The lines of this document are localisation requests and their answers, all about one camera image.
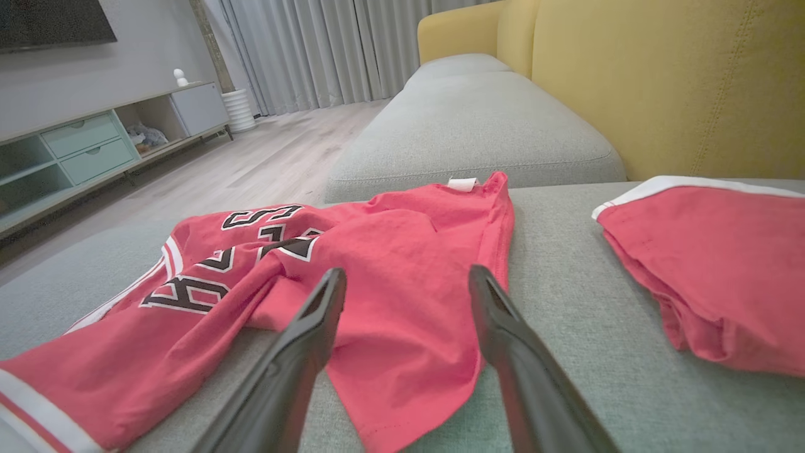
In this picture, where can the black television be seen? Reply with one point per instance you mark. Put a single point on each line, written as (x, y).
(50, 22)

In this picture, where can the toys in cabinet shelf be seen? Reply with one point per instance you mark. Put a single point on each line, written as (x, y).
(146, 135)

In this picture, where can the mint green cabinet drawer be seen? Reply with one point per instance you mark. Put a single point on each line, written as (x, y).
(97, 162)
(82, 135)

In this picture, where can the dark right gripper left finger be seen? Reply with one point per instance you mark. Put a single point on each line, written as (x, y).
(283, 377)

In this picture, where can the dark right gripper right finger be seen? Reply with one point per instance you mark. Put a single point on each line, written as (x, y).
(528, 390)

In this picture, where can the narrow yellow sofa back cushion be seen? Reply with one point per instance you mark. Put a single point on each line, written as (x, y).
(517, 34)

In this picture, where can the small white figurine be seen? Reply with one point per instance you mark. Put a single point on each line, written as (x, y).
(180, 77)

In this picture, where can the white ribbed bin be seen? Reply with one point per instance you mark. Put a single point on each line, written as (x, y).
(239, 110)

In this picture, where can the red Bulls basketball shorts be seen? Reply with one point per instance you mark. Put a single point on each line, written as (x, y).
(723, 270)

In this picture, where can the small grey sofa seat cushion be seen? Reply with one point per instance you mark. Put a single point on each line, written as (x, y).
(459, 66)

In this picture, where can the grey pleated curtains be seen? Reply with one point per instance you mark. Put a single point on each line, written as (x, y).
(327, 50)

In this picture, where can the red basketball jersey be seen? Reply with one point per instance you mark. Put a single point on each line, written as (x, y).
(390, 283)

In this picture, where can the long low TV cabinet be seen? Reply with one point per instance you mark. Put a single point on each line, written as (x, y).
(38, 182)

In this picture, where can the wide yellow sofa back cushion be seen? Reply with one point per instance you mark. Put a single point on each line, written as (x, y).
(679, 82)

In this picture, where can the yellow sofa end cushion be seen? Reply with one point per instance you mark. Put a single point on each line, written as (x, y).
(459, 31)

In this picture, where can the grey cabinet door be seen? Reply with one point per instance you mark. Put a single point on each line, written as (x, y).
(200, 108)

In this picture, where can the large grey sofa seat cushion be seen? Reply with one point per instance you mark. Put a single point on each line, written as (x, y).
(566, 302)

